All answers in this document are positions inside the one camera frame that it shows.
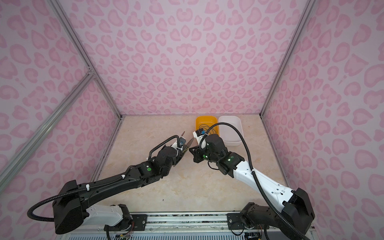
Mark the aluminium frame diagonal strut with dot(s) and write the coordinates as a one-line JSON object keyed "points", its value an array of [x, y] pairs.
{"points": [[23, 155]]}

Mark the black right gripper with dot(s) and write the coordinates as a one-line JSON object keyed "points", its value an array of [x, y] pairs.
{"points": [[196, 154]]}

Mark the yellow plastic bin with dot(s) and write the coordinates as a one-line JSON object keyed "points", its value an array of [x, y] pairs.
{"points": [[205, 122]]}

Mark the dark grey cable spool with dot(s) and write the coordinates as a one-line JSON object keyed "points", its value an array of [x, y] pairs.
{"points": [[187, 144]]}

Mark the white plastic bin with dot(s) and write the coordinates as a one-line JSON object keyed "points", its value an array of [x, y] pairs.
{"points": [[229, 136]]}

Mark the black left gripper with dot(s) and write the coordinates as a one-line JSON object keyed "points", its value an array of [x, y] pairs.
{"points": [[178, 158]]}

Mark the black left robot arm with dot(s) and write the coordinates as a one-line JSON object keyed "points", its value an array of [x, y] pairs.
{"points": [[70, 208]]}

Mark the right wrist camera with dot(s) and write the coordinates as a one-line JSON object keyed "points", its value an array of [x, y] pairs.
{"points": [[199, 135]]}

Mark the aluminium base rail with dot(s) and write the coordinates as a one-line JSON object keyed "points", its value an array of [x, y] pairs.
{"points": [[181, 226]]}

